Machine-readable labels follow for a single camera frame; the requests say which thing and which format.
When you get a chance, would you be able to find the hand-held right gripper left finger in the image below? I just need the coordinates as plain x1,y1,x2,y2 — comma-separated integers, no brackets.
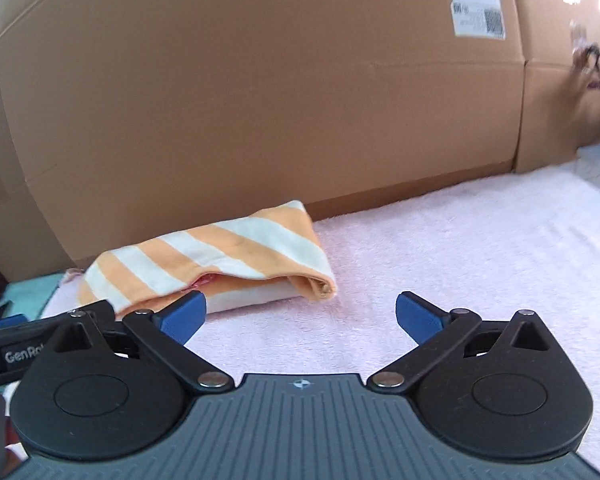
50,290,233,393

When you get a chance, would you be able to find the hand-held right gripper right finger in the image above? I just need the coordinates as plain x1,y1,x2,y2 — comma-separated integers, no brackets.
367,291,551,391

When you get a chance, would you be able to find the orange striped shirt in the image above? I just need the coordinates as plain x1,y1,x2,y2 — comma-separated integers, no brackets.
77,200,338,318

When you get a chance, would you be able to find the teal mat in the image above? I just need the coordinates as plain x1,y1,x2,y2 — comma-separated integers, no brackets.
0,272,64,327

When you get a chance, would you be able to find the pink fluffy blanket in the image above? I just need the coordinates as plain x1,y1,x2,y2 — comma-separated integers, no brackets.
40,162,600,466

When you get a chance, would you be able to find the cardboard box with small label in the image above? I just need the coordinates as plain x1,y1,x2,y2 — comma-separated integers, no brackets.
0,0,77,283

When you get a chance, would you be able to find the plain cardboard box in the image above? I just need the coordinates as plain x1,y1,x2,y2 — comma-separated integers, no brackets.
515,55,600,177

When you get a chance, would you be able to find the large labelled cardboard box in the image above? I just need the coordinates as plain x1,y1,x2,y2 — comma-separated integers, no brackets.
0,0,527,281

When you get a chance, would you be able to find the white square code label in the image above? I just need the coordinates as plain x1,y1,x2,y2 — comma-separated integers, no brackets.
452,1,506,39

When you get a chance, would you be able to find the taped cardboard box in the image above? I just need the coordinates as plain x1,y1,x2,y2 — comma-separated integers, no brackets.
507,0,600,67

